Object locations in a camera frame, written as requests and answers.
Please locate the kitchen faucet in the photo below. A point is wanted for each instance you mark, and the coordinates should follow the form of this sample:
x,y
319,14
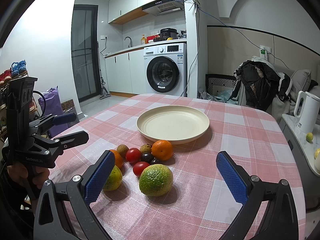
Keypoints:
x,y
129,40

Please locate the grey sofa cushion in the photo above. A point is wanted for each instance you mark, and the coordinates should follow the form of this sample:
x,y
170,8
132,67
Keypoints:
x,y
301,80

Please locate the small orange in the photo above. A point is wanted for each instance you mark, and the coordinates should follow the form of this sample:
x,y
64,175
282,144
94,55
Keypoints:
x,y
118,158

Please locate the pink checkered tablecloth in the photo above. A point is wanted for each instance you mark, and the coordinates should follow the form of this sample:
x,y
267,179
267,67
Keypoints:
x,y
199,205

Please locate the large orange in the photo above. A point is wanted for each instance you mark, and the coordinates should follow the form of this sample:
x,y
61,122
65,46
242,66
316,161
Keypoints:
x,y
162,150

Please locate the black jacket on chair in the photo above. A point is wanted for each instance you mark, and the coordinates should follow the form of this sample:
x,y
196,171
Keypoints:
x,y
261,84

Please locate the green passion fruit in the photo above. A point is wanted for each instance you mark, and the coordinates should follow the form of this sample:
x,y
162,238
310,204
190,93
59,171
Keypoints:
x,y
156,180

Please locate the brown longan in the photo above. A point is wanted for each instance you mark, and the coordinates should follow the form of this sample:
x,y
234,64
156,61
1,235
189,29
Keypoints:
x,y
146,148
122,150

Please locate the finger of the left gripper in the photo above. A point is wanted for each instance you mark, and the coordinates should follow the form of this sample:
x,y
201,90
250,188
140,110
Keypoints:
x,y
56,147
44,124

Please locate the black patterned basket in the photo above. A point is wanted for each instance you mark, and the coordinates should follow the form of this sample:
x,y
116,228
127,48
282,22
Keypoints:
x,y
216,83

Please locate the small yellow fruit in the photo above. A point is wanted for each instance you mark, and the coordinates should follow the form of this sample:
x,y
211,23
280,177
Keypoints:
x,y
316,153

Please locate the black rice cooker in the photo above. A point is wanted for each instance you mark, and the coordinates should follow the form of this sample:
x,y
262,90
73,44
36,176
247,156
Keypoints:
x,y
168,33

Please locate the red cherry tomato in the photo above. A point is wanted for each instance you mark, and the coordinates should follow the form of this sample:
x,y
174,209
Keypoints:
x,y
139,167
133,155

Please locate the white washing machine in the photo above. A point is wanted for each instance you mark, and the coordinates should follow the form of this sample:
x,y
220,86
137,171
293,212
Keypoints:
x,y
166,69

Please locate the white lower kitchen cabinets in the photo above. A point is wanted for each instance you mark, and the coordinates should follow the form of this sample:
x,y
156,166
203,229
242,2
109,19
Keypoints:
x,y
126,72

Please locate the dark glass door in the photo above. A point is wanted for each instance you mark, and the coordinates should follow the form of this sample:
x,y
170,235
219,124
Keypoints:
x,y
84,51

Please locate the range hood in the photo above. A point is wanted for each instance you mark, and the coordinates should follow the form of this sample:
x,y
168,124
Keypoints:
x,y
161,7

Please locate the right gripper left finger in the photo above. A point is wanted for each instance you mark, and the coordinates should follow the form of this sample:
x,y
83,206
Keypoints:
x,y
52,220

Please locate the person's left hand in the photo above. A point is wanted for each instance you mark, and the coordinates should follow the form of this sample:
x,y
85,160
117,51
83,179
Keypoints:
x,y
18,172

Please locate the purple plastic bag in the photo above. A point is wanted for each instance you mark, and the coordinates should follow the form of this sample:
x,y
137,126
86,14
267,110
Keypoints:
x,y
50,104

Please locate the dark purple grape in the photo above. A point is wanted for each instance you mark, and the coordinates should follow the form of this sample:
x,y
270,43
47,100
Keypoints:
x,y
155,161
147,157

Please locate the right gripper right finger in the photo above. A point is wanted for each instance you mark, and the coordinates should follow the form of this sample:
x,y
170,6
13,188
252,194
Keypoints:
x,y
280,219

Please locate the white side table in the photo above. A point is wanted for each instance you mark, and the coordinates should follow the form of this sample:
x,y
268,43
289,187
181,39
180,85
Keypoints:
x,y
303,153

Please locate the white electric kettle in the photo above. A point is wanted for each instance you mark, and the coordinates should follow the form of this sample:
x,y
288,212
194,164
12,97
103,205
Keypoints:
x,y
306,111

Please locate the small green lime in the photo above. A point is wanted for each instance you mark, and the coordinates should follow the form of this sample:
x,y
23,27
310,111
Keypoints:
x,y
309,137

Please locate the cream round plate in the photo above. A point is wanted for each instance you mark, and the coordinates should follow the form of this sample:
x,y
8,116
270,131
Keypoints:
x,y
174,123

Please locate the yellow-green citrus fruit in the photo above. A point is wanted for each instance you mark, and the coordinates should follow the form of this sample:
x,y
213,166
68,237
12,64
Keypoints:
x,y
114,179

